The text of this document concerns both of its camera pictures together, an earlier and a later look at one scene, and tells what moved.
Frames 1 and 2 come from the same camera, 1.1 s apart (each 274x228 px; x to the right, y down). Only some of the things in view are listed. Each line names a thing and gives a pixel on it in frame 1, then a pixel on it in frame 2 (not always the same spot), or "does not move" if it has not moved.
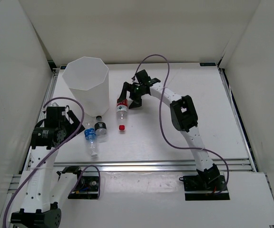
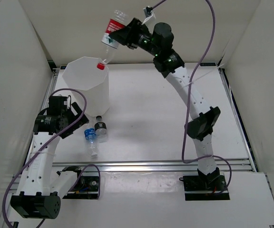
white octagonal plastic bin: x=88 y=78 does not move
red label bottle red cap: x=122 y=111 → x=118 y=20
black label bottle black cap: x=100 y=127 does not move
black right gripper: x=137 y=102 → x=128 y=36
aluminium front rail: x=152 y=165 does not move
